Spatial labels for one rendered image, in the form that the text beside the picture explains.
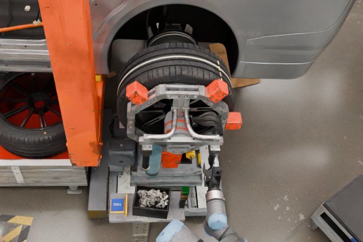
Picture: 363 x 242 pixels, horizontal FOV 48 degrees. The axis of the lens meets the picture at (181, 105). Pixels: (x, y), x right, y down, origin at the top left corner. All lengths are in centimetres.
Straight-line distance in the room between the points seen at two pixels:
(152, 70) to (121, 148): 75
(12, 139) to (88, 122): 72
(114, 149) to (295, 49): 129
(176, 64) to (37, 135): 104
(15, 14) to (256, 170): 204
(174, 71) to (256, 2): 59
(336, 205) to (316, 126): 95
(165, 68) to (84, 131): 53
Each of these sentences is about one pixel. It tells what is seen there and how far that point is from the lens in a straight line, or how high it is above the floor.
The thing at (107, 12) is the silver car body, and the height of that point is 121.
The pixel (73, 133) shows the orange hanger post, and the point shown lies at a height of 86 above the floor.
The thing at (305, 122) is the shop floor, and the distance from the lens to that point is 358.
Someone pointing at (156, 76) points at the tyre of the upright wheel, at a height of 114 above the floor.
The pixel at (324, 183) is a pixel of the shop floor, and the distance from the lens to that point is 331.
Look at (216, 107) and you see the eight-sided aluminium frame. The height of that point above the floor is 100.
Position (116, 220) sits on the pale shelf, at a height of 45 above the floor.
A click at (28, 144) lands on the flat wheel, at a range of 266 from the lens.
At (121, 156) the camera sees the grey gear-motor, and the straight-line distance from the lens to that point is 263.
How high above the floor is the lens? 264
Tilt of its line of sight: 51 degrees down
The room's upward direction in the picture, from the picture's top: 10 degrees clockwise
